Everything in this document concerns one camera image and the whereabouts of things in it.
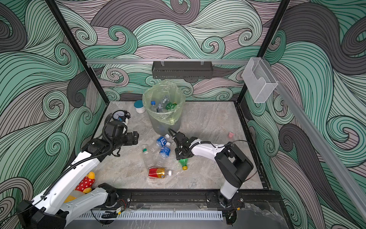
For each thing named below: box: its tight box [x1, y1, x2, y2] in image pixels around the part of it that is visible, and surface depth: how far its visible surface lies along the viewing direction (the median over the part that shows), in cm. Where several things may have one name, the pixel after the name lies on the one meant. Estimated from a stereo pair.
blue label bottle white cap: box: [156, 133, 171, 148], surface depth 92 cm
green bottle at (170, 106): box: [165, 102, 178, 111], surface depth 100 cm
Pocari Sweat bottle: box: [159, 142, 172, 159], surface depth 88 cm
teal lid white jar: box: [133, 99, 147, 115], surface depth 113 cm
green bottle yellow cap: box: [178, 158, 189, 171], surface depth 85 cm
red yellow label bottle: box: [148, 166, 173, 179], surface depth 79 cm
